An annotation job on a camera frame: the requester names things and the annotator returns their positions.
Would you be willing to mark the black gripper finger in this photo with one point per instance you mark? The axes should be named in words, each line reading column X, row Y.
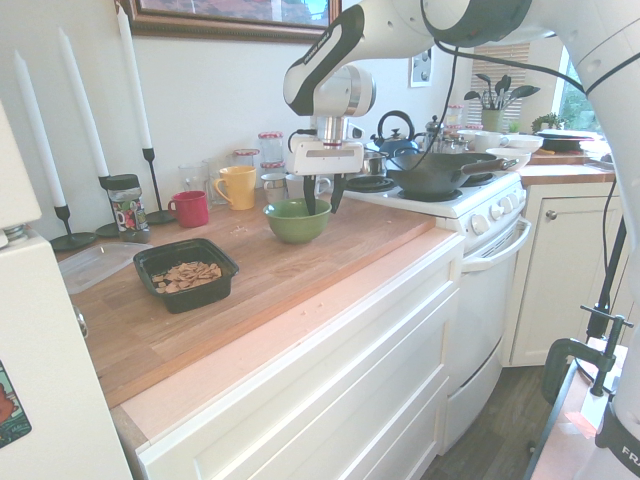
column 339, row 192
column 310, row 195

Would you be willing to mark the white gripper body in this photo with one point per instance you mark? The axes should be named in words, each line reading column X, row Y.
column 325, row 160

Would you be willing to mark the green ceramic bowl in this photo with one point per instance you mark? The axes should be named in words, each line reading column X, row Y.
column 295, row 230

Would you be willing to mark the brown cereal flakes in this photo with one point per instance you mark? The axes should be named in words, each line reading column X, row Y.
column 190, row 275

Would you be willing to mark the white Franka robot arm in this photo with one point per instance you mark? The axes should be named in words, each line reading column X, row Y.
column 400, row 30

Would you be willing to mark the large white cup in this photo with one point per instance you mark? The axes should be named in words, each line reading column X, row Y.
column 295, row 185

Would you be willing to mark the small white cup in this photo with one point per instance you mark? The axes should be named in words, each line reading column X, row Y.
column 274, row 189

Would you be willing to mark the glass jar red checkered lid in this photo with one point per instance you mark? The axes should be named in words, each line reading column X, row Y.
column 246, row 156
column 273, row 168
column 271, row 145

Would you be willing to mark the small steel pot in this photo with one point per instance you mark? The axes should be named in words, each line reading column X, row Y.
column 375, row 164

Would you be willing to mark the yellow mug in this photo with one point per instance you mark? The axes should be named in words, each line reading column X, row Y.
column 240, row 190

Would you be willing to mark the blue kettle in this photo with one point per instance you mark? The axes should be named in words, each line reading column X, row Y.
column 395, row 143

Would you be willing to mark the clear drinking glass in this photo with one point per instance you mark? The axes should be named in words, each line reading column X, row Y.
column 212, row 175
column 192, row 177

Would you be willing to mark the glass french press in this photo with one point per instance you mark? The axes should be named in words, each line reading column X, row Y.
column 434, row 135

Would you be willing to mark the red mug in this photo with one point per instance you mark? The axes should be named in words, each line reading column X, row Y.
column 192, row 212

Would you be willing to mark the black plastic food container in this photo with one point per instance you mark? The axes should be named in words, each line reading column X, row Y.
column 200, row 296

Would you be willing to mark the tall black candle holder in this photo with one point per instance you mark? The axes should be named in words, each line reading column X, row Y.
column 159, row 216

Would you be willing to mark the white ceramic pot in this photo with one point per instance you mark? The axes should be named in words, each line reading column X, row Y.
column 487, row 142

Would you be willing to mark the black kitchen utensil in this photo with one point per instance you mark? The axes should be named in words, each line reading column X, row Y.
column 503, row 85
column 473, row 96
column 484, row 83
column 525, row 92

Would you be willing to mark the green utensil crock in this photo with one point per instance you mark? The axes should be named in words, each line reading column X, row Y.
column 491, row 121

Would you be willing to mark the shallow white bowl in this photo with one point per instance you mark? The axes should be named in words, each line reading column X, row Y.
column 510, row 156

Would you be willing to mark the white kitchen stove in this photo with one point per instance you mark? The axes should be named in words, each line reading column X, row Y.
column 480, row 300

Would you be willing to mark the spice jar with black cap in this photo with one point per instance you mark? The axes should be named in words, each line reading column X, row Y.
column 127, row 210

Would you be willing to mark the deep white bowl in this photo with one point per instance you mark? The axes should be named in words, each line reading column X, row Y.
column 525, row 144

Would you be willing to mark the white drawer cabinet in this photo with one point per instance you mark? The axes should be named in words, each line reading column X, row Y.
column 300, row 400

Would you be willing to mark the tall white taper candle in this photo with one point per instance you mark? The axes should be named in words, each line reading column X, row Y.
column 134, row 75

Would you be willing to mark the window blind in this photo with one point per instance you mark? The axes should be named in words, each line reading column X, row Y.
column 505, row 52

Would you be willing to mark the small green potted plant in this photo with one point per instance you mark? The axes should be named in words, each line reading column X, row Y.
column 547, row 121

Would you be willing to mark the clear plastic container lid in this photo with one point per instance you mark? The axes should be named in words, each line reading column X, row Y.
column 90, row 265

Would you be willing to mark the white cupboard with knob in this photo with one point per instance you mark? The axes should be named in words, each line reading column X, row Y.
column 560, row 280

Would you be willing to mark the low black candle holder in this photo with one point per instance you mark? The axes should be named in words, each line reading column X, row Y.
column 70, row 241

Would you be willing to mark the medium white taper candle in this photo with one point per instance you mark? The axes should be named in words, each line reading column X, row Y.
column 82, row 100

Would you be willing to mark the green metal clamp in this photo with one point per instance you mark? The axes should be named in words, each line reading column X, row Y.
column 555, row 360

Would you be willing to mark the short white taper candle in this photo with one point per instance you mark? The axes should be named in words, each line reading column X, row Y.
column 40, row 130

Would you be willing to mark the black stand pole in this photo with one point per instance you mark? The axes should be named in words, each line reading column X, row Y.
column 607, row 286

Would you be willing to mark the white refrigerator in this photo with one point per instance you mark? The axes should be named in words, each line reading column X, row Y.
column 40, row 325

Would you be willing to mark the light wooden robot mounting table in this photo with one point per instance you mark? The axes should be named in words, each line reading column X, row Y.
column 560, row 440

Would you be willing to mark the colourful cartoon fridge magnet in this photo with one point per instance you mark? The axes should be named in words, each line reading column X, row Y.
column 12, row 405

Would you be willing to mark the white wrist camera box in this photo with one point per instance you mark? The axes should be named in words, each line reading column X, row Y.
column 356, row 132

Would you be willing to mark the small white wall picture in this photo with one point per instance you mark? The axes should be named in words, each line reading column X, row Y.
column 421, row 67

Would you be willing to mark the framed picture dark wood frame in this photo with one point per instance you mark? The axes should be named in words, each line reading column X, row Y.
column 225, row 31

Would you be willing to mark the metal fridge latch bracket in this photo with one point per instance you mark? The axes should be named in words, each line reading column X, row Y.
column 81, row 322

